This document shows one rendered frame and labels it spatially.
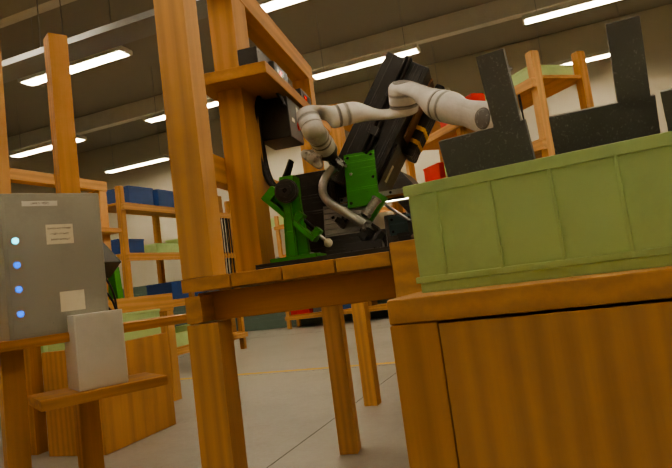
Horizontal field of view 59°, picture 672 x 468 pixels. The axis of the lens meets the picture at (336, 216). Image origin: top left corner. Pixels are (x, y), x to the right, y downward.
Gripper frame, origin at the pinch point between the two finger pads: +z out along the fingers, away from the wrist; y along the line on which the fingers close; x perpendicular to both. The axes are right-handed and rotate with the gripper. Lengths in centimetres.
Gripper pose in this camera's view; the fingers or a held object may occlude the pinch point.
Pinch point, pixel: (335, 164)
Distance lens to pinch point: 211.0
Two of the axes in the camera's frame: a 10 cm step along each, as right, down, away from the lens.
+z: 2.4, 3.3, 9.1
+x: -6.5, 7.5, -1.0
